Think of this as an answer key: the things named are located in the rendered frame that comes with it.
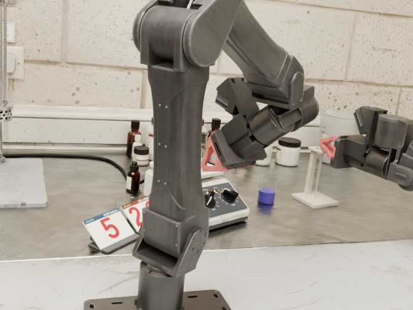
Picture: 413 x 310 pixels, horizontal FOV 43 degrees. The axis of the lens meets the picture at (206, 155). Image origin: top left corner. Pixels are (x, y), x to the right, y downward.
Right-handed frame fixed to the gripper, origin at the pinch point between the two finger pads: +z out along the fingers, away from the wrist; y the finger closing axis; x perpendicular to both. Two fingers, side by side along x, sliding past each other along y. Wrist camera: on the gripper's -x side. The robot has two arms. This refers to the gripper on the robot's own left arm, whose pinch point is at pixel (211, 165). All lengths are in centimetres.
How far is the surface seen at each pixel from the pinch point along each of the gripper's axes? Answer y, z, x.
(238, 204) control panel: -9.3, 6.7, 7.1
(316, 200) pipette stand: -34.4, 7.3, 10.5
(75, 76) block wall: -6, 44, -46
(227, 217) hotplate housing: -5.1, 6.5, 9.1
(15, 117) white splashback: 10, 53, -39
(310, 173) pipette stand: -35.3, 6.5, 4.1
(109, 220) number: 17.3, 11.9, 3.2
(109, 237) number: 18.8, 11.0, 6.3
